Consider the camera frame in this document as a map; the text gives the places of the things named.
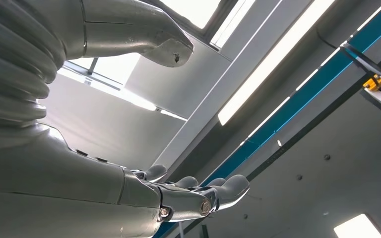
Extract yellow clamp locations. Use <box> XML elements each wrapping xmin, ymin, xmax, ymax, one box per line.
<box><xmin>363</xmin><ymin>74</ymin><xmax>381</xmax><ymax>92</ymax></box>

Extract long ceiling light strip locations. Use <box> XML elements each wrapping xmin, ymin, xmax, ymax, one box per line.
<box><xmin>217</xmin><ymin>0</ymin><xmax>336</xmax><ymax>126</ymax></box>

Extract bright window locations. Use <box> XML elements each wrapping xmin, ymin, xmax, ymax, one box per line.
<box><xmin>160</xmin><ymin>0</ymin><xmax>256</xmax><ymax>49</ymax></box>
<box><xmin>57</xmin><ymin>52</ymin><xmax>189</xmax><ymax>122</ymax></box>

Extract blue ceiling beam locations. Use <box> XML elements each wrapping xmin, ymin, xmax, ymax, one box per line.
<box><xmin>152</xmin><ymin>0</ymin><xmax>381</xmax><ymax>238</ymax></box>

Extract square ceiling light panel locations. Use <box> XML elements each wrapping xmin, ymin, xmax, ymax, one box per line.
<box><xmin>333</xmin><ymin>214</ymin><xmax>381</xmax><ymax>238</ymax></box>

